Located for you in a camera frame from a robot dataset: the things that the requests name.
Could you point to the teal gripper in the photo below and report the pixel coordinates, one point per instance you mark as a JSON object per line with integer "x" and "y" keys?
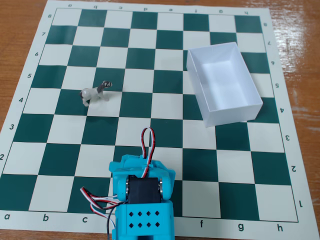
{"x": 125, "y": 163}

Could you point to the small white grey toy horse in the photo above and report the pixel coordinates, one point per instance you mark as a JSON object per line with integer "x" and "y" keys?
{"x": 92, "y": 93}

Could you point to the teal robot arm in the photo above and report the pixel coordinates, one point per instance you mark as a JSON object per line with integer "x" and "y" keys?
{"x": 145, "y": 221}

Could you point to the white rectangular open box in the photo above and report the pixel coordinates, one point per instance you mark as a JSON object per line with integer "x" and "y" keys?
{"x": 225, "y": 82}

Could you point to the green and white chessboard mat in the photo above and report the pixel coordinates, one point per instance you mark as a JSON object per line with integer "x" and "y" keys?
{"x": 160, "y": 82}

